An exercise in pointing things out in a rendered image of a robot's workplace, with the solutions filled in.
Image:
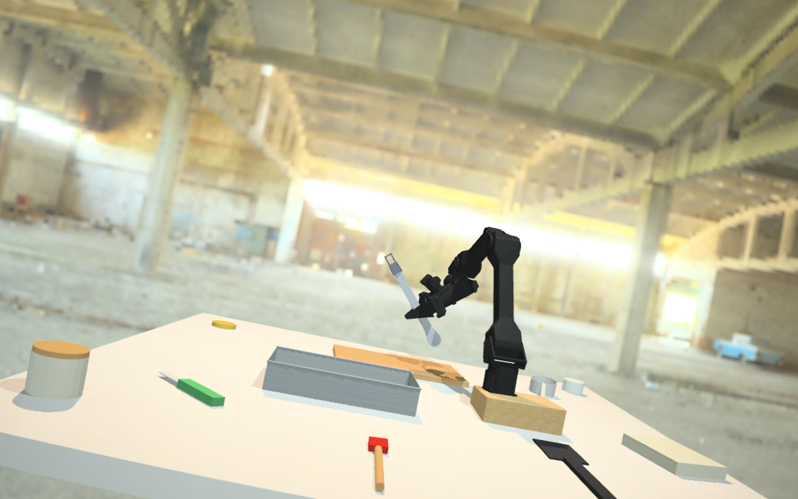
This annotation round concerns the yellow round disc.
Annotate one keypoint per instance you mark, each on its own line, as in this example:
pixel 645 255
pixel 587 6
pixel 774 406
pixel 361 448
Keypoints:
pixel 223 324

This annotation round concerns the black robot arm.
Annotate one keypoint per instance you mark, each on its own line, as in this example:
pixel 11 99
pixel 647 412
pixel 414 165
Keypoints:
pixel 503 339

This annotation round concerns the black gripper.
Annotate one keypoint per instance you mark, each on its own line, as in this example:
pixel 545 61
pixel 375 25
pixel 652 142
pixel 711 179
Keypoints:
pixel 430 304

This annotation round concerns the grey canister with wooden lid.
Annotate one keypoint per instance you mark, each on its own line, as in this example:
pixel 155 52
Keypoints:
pixel 57 370

